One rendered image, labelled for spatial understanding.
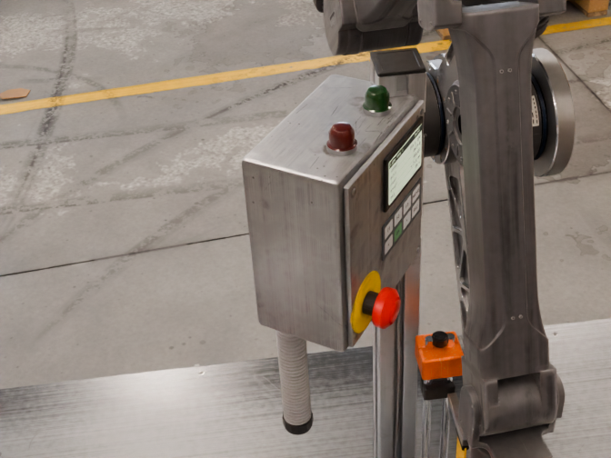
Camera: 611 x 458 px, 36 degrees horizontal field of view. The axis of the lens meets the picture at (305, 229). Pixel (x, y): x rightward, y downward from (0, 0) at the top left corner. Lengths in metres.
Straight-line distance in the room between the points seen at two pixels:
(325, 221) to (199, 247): 2.36
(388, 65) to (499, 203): 0.18
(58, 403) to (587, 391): 0.81
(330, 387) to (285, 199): 0.72
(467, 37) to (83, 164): 3.00
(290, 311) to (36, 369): 2.00
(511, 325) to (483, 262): 0.06
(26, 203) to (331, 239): 2.78
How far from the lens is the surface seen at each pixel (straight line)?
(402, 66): 0.88
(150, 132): 3.80
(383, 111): 0.85
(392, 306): 0.86
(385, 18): 1.05
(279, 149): 0.81
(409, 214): 0.92
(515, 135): 0.78
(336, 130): 0.79
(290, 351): 1.00
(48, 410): 1.53
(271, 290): 0.87
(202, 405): 1.48
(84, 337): 2.90
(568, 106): 1.47
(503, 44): 0.76
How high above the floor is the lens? 1.90
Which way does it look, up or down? 37 degrees down
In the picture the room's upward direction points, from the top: 4 degrees counter-clockwise
